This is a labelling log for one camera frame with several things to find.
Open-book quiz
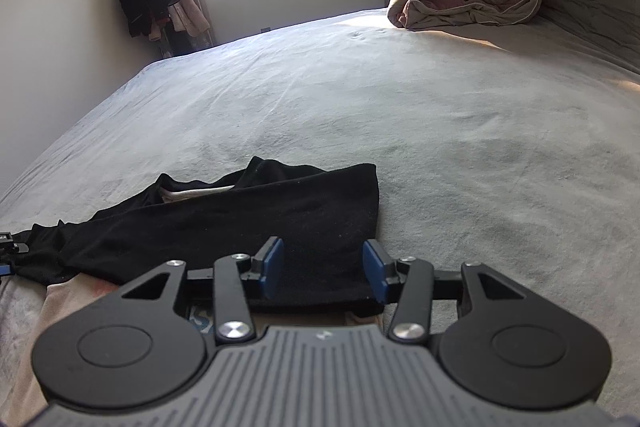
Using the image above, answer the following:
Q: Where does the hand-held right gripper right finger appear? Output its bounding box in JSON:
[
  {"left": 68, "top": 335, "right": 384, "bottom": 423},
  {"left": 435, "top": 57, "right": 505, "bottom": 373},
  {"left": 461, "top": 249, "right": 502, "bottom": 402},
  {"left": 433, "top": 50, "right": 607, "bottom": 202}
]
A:
[{"left": 362, "top": 239, "right": 529, "bottom": 344}]

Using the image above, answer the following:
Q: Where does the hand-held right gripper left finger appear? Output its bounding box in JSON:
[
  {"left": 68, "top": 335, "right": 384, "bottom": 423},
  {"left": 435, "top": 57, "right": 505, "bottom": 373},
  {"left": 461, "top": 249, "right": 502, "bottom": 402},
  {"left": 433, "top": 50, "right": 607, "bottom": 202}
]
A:
[{"left": 121, "top": 237, "right": 285, "bottom": 344}]

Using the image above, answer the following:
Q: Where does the cream sweatshirt with black sleeves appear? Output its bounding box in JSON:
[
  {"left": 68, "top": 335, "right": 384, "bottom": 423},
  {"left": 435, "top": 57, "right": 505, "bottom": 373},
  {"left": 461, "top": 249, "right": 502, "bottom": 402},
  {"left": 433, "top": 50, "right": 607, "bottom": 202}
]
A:
[{"left": 10, "top": 156, "right": 396, "bottom": 427}]

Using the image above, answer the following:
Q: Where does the grey bed sheet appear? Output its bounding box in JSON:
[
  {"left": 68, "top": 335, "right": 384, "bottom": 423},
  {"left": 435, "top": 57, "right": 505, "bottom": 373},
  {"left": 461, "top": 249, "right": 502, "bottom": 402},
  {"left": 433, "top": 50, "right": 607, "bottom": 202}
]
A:
[{"left": 0, "top": 7, "right": 640, "bottom": 427}]

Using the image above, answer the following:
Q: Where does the pink hanging garment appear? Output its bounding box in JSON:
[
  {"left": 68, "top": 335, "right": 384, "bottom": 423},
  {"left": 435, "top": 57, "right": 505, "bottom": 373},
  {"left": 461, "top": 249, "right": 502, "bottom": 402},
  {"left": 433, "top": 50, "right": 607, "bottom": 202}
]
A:
[{"left": 167, "top": 0, "right": 212, "bottom": 38}]

